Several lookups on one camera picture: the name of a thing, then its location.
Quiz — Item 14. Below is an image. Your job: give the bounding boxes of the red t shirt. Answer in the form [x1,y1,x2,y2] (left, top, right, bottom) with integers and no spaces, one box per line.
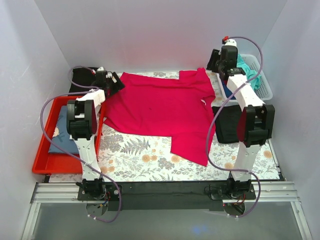
[104,68,216,166]

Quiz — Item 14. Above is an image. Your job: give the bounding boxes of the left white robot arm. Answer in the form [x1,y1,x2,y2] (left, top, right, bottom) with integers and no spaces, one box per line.
[66,67,125,200]

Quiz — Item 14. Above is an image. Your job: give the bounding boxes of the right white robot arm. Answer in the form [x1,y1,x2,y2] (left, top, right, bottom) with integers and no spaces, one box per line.
[208,42,275,199]

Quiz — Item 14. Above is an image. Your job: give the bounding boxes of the black cloth back left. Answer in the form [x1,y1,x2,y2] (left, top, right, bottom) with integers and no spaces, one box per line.
[67,66,97,93]

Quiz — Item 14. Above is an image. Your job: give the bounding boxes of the black cloth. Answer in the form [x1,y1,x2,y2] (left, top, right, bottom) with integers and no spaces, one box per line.
[211,104,272,145]
[67,66,97,93]

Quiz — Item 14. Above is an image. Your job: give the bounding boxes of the teal t shirt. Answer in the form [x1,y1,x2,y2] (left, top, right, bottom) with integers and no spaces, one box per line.
[236,54,261,91]

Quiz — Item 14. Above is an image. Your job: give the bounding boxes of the dark blue t shirt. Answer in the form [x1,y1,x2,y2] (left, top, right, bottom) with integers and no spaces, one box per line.
[223,85,236,101]

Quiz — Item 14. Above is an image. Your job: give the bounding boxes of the white plastic basket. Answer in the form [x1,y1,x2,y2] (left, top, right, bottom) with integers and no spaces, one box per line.
[215,54,273,102]

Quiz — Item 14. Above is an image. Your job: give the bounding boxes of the black cloth right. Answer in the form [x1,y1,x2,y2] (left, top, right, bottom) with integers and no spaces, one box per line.
[211,104,272,145]

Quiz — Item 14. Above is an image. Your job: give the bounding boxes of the folded blue t shirt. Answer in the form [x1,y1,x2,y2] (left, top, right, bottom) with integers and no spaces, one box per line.
[52,105,79,155]

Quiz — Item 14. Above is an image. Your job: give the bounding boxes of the floral patterned mat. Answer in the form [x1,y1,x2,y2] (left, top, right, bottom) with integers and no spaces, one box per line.
[49,72,280,183]

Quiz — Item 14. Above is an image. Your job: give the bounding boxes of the red plastic tray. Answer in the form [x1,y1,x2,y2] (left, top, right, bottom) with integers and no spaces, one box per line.
[32,96,105,174]

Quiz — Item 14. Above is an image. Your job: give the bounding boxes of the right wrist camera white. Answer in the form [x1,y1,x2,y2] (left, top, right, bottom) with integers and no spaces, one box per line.
[222,36,237,47]

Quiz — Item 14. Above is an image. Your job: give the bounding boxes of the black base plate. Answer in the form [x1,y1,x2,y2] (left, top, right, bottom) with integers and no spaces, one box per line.
[76,180,258,211]

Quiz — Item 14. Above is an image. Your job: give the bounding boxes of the aluminium frame rail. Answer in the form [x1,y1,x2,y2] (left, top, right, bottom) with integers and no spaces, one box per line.
[21,180,312,240]

